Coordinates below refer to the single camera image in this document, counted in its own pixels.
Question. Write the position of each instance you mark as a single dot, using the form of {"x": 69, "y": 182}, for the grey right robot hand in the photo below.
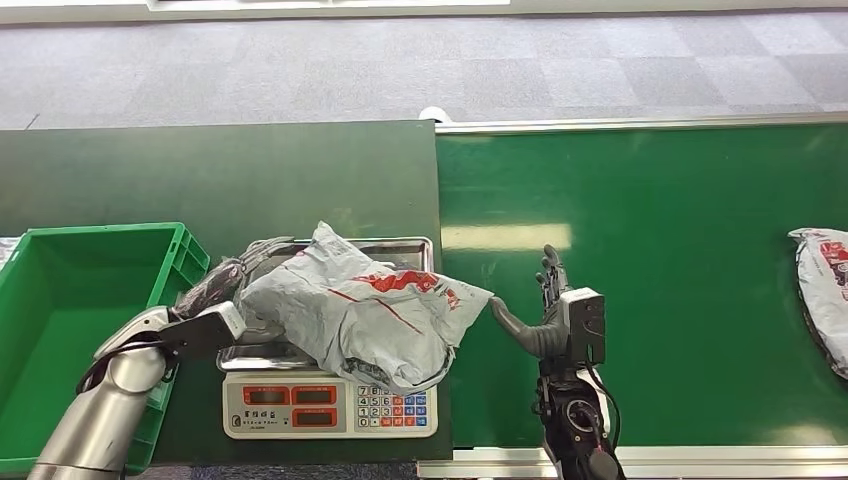
{"x": 540, "y": 338}

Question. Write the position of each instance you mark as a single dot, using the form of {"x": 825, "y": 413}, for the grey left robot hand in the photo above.
{"x": 212, "y": 285}

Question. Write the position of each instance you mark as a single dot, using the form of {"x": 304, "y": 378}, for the grey courier package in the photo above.
{"x": 358, "y": 318}
{"x": 825, "y": 298}

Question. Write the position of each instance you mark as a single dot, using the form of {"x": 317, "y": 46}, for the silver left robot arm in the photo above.
{"x": 99, "y": 417}

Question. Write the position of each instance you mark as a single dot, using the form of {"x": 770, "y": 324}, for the green conveyor belt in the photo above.
{"x": 662, "y": 199}

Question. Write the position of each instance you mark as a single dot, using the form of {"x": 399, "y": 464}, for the white conveyor roller end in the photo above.
{"x": 435, "y": 114}

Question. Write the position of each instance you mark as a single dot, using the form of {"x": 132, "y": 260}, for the grey flat courier package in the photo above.
{"x": 825, "y": 298}

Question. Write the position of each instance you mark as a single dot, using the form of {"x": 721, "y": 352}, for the digital weighing scale steel pan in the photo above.
{"x": 285, "y": 411}

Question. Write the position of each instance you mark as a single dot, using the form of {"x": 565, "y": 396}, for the green plastic crate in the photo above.
{"x": 66, "y": 318}

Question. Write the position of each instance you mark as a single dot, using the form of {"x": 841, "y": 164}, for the white plastic bag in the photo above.
{"x": 8, "y": 252}

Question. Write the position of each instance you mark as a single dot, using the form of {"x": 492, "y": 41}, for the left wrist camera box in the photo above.
{"x": 208, "y": 328}

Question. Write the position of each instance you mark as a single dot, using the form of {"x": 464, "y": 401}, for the aluminium conveyor side rail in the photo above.
{"x": 490, "y": 462}
{"x": 629, "y": 123}

